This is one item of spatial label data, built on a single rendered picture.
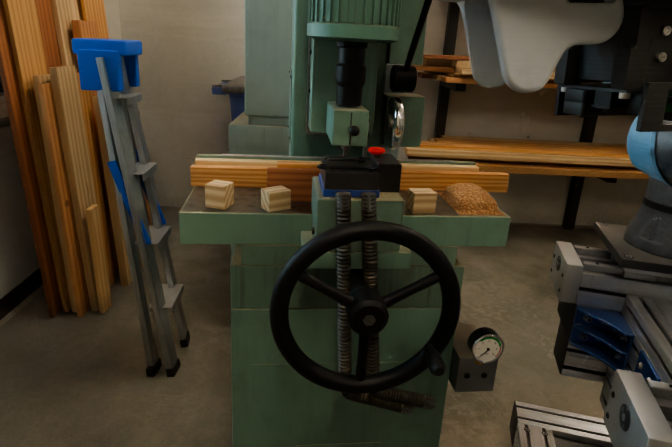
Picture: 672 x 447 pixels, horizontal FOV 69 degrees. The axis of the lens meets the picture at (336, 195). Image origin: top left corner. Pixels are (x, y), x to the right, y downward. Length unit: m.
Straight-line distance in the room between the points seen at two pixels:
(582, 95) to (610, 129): 3.54
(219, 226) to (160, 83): 2.64
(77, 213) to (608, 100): 2.14
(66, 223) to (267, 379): 1.42
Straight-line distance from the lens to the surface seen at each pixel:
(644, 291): 1.21
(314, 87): 1.07
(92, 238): 2.28
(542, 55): 0.26
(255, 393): 1.06
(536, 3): 0.25
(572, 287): 1.17
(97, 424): 1.87
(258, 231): 0.88
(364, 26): 0.90
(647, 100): 0.27
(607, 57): 0.30
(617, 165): 3.35
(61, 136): 2.22
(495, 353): 1.02
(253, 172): 1.01
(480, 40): 0.28
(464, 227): 0.94
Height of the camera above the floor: 1.20
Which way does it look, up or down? 18 degrees down
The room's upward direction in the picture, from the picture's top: 3 degrees clockwise
